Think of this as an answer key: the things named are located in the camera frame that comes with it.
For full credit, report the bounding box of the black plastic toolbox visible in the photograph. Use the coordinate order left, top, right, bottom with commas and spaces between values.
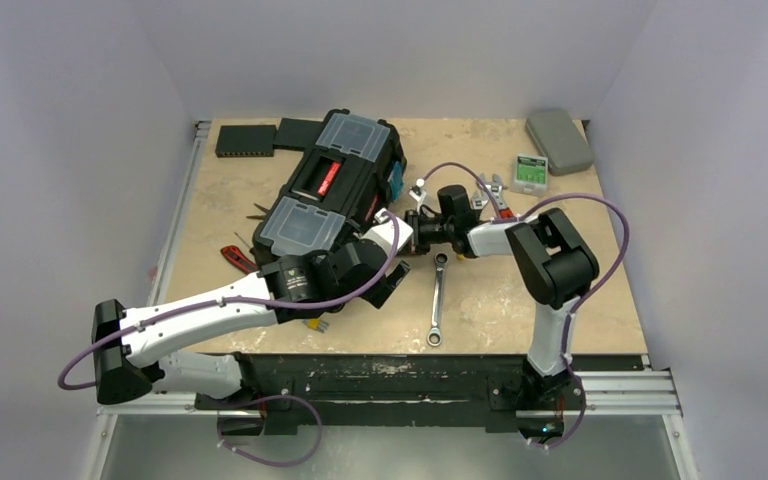
251, 109, 408, 265

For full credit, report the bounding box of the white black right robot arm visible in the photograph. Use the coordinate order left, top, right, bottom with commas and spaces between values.
403, 185, 600, 407

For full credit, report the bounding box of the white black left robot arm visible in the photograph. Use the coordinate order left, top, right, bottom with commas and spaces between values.
89, 236, 409, 409

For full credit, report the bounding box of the small black adjustable wrench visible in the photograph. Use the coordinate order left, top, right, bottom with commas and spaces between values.
470, 191, 489, 212

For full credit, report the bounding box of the silver ratchet wrench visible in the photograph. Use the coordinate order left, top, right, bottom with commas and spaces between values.
426, 253, 449, 348

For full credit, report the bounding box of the green white bit box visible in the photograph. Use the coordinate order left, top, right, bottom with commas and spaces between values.
511, 154, 548, 197

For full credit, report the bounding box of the grey plastic case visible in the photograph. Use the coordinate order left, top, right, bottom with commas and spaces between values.
525, 109, 595, 176

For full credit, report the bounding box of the black flat box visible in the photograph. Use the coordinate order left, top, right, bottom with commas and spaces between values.
273, 118, 323, 151

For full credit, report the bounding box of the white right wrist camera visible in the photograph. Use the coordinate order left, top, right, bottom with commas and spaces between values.
408, 178, 427, 210

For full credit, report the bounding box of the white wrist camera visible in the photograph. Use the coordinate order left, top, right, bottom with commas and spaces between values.
361, 209, 413, 253
408, 178, 427, 210

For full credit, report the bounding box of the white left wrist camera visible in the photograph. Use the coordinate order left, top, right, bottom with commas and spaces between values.
361, 209, 413, 253

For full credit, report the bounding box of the red handled adjustable wrench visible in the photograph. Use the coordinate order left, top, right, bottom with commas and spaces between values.
472, 174, 516, 219

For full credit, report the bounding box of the red black wire stripper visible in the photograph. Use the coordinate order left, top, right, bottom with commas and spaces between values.
220, 245, 258, 274

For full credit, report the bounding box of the black network switch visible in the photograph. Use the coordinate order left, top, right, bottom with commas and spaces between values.
214, 125, 277, 158

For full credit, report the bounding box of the aluminium frame rail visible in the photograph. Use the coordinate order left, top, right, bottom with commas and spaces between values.
91, 119, 212, 406

